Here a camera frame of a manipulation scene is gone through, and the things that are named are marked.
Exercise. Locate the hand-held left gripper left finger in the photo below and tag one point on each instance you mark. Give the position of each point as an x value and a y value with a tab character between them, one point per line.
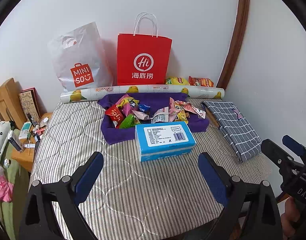
89	177

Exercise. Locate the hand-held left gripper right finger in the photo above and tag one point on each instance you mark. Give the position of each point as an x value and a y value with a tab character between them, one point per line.
212	180

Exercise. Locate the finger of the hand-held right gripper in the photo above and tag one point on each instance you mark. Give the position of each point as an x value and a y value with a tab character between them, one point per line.
275	150
292	143

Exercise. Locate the purple cloth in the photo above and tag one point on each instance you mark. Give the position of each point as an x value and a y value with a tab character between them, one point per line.
118	135

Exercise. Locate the red snack packet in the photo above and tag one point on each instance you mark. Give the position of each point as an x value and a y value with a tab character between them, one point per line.
115	115

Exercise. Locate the green snack packet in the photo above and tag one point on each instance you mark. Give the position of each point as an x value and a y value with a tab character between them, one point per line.
129	122

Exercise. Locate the pink and yellow snack packet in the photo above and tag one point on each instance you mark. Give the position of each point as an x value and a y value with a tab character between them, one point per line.
178	111

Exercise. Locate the person's right hand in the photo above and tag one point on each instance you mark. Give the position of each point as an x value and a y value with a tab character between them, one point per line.
289	217

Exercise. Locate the grey plaid folded cloth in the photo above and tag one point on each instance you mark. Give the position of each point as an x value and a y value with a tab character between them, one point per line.
232	125

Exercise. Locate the brown flat board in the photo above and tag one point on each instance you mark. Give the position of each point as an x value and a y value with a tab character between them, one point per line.
214	120

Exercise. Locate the blue tissue pack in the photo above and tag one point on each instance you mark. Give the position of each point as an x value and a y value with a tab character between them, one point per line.
165	137

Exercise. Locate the pink tube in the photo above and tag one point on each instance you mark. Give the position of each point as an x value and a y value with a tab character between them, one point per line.
39	130

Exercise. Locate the wooden nightstand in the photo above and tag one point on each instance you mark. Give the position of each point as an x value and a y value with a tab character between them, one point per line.
23	157

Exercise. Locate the green blanket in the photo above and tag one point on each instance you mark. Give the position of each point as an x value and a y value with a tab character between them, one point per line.
13	205

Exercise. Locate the black small bottle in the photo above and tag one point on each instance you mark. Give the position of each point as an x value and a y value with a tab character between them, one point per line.
30	120

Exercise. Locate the dark blue white box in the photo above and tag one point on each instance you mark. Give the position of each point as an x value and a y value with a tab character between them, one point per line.
15	140

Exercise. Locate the pink cloth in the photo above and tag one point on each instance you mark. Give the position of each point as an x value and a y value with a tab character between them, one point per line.
1	187

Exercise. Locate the brown patterned book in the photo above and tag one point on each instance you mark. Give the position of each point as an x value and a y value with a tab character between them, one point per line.
30	105

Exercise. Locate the white floral pillow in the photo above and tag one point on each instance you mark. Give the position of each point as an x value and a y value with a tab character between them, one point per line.
0	140

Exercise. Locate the red chips bag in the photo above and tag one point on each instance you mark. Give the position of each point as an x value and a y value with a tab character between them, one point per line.
201	81

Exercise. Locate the fruit-print paper roll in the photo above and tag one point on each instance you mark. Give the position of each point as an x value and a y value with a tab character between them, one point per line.
143	90

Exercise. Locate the yellow chips bag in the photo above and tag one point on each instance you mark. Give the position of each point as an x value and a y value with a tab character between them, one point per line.
176	80

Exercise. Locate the wooden headboard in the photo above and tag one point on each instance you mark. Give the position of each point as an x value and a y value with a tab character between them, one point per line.
5	100

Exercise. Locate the white plastic shopping bag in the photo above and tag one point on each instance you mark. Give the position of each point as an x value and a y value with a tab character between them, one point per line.
78	60

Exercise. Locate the red paper bag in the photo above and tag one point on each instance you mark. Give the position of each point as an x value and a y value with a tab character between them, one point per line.
143	60

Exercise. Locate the brown wooden door frame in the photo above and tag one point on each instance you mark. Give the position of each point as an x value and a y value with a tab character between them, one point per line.
239	30

